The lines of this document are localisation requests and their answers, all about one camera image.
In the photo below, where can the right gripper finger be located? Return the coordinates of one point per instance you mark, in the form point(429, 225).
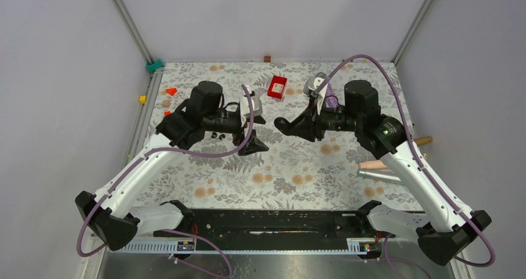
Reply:
point(302, 127)
point(311, 111)

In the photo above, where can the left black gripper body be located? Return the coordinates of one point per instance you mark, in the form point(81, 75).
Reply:
point(233, 124)

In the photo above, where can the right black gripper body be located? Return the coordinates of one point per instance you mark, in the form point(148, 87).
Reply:
point(322, 123)

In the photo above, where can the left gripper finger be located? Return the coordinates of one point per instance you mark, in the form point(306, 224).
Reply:
point(254, 145)
point(257, 119)

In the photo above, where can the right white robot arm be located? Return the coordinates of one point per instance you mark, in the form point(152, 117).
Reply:
point(448, 224)

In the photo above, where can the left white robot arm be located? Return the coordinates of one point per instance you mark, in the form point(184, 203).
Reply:
point(110, 212)

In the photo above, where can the purple glitter microphone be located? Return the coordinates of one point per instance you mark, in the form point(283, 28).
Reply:
point(330, 100)

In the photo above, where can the red open box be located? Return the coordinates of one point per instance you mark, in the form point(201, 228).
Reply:
point(277, 87)

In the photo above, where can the floral patterned mat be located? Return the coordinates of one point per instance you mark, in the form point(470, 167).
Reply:
point(293, 173)

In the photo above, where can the silver metal cylinder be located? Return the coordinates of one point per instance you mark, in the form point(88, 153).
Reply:
point(379, 175)

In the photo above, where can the orange triangular block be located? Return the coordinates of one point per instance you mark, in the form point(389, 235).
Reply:
point(171, 91)

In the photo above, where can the pink cylinder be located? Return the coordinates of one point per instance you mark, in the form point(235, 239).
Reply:
point(373, 165)

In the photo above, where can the teal block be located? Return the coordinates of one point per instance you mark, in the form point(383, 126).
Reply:
point(154, 66)

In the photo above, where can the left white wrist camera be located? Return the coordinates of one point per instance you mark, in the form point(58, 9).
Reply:
point(256, 105)

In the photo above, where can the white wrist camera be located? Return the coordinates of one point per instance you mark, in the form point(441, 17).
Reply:
point(256, 105)
point(310, 88)

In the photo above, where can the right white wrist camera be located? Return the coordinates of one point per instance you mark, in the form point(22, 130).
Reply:
point(310, 88)

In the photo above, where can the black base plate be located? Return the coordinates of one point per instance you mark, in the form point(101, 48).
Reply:
point(276, 230)

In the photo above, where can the wooden handle stick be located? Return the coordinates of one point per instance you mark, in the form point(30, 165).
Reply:
point(422, 141)

